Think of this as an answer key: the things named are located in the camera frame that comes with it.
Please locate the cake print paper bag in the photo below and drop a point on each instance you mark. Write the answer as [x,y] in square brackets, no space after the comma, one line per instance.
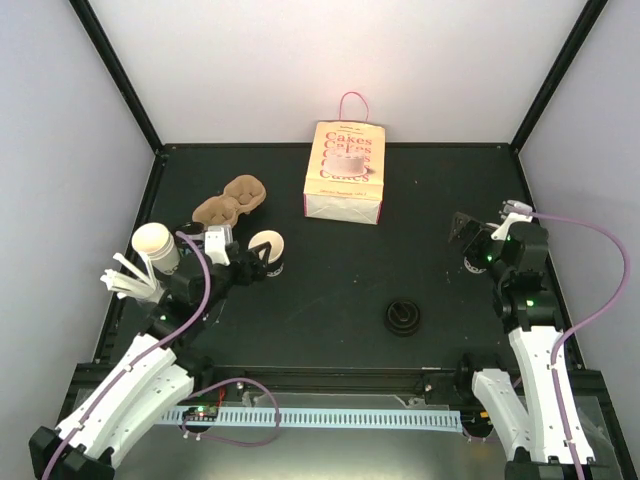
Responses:
[345,174]

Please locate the stack of black lids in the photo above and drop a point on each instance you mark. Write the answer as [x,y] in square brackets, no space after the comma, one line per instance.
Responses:
[402,317]

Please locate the small circuit board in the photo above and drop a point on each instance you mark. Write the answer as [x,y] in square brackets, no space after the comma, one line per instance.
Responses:
[200,413]

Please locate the light blue cable duct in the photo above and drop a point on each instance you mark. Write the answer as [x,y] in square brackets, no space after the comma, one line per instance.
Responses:
[327,418]

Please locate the black cup lying sideways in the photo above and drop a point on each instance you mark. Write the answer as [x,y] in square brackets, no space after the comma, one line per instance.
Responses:
[195,231]

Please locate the brown cardboard cup carrier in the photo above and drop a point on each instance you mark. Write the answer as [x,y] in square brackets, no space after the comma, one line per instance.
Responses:
[242,195]

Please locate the black paper coffee cup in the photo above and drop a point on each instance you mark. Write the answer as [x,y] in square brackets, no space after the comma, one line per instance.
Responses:
[276,260]

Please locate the white stacked paper cups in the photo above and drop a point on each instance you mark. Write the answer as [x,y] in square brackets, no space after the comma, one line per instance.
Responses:
[156,242]

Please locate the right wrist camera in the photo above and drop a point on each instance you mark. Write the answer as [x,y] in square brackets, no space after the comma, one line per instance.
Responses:
[513,211]

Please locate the right black paper cup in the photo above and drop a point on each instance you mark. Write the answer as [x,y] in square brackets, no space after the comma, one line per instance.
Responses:
[472,268]

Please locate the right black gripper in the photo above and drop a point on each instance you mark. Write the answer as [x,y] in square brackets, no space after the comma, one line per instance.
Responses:
[480,229]

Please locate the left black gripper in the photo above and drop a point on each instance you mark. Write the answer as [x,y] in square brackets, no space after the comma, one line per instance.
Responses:
[259,270]

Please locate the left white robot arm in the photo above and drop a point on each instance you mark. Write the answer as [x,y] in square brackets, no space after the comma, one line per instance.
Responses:
[160,369]

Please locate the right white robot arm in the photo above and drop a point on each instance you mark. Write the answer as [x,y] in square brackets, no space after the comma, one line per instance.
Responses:
[540,431]

